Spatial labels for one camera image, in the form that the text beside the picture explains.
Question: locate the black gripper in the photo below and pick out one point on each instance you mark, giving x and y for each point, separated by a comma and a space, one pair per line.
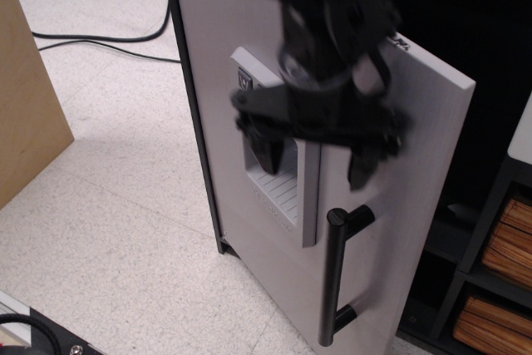
341, 116

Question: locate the wooden board panel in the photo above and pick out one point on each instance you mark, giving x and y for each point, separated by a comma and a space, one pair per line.
34, 129

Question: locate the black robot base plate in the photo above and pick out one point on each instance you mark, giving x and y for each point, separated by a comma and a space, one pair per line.
26, 331

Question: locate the white countertop edge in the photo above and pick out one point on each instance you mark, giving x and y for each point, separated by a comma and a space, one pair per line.
520, 147

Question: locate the upper wooden drawer box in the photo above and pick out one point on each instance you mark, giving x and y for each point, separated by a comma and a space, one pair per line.
508, 250

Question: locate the dark grey toy fridge cabinet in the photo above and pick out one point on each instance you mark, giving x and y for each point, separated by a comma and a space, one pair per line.
490, 42

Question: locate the black door handle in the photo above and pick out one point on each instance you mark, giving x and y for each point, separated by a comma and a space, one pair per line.
341, 226

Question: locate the grey toy fridge door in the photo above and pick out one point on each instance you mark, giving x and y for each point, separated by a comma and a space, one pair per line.
277, 224

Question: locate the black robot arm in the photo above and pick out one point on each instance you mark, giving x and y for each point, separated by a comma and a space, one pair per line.
334, 81

